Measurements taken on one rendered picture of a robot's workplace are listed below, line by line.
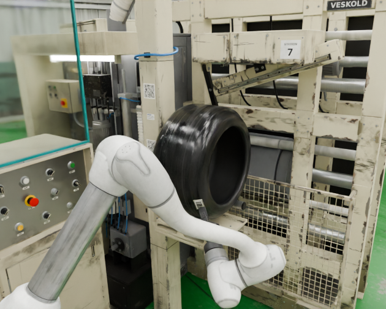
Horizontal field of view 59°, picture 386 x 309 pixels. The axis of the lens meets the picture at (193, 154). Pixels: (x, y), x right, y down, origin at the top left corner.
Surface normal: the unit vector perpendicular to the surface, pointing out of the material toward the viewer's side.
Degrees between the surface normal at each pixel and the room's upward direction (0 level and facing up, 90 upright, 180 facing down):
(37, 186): 90
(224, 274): 33
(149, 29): 90
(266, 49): 90
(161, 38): 90
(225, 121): 80
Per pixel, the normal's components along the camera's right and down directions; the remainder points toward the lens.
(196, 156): 0.16, 0.00
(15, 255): 0.82, 0.16
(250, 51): -0.57, 0.25
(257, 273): 0.04, 0.44
